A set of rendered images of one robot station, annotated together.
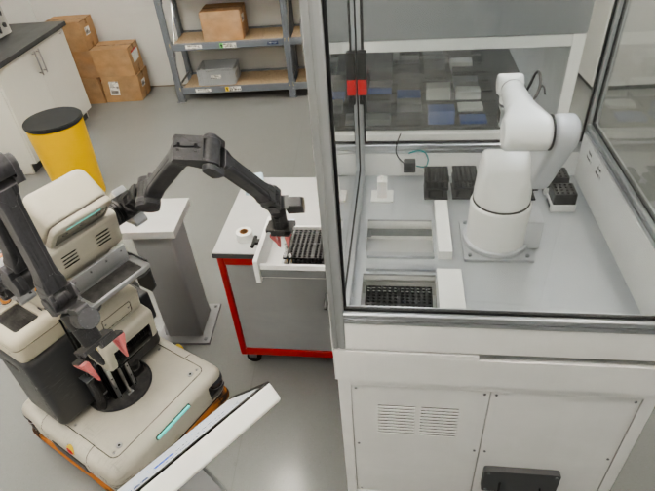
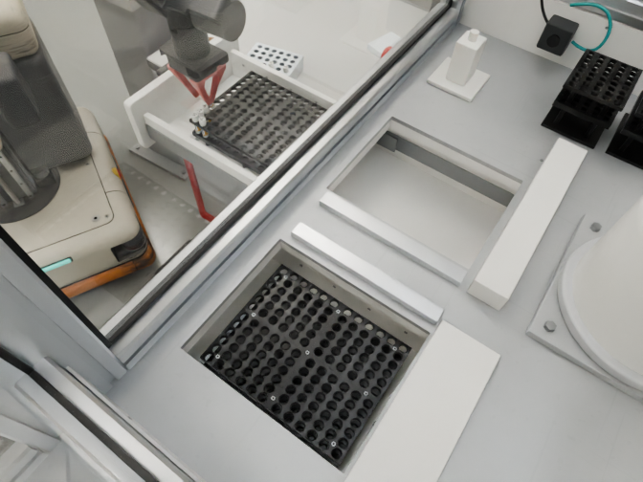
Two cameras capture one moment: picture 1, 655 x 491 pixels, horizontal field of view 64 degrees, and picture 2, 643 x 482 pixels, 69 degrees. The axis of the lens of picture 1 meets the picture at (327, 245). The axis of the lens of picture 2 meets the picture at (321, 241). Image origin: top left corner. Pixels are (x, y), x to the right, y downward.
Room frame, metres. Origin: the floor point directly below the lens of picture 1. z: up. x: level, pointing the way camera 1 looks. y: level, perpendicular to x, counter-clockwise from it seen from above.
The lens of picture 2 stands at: (1.02, -0.30, 1.51)
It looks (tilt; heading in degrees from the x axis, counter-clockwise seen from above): 57 degrees down; 22
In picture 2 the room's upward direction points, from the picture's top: 4 degrees clockwise
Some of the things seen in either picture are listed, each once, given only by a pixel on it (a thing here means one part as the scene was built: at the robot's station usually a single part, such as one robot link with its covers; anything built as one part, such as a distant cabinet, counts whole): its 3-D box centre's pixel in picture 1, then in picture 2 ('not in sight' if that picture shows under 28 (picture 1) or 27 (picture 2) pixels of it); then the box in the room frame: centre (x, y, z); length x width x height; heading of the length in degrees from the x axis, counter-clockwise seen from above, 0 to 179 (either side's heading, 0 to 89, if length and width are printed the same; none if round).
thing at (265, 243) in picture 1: (264, 247); not in sight; (1.62, 0.24, 0.87); 0.29 x 0.02 x 0.11; 170
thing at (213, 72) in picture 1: (218, 72); not in sight; (5.53, 0.98, 0.22); 0.40 x 0.30 x 0.17; 84
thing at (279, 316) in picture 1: (298, 273); not in sight; (2.02, 0.16, 0.38); 0.62 x 0.58 x 0.76; 170
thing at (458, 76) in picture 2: not in sight; (466, 56); (1.80, -0.24, 1.00); 0.09 x 0.08 x 0.10; 80
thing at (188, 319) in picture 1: (173, 274); not in sight; (2.10, 0.82, 0.38); 0.30 x 0.30 x 0.76; 84
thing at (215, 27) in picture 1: (224, 21); not in sight; (5.53, 0.83, 0.72); 0.41 x 0.32 x 0.28; 84
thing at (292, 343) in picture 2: not in sight; (306, 360); (1.22, -0.22, 0.87); 0.22 x 0.18 x 0.06; 80
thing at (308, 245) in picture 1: (315, 249); not in sight; (1.58, 0.05, 0.87); 0.22 x 0.18 x 0.06; 80
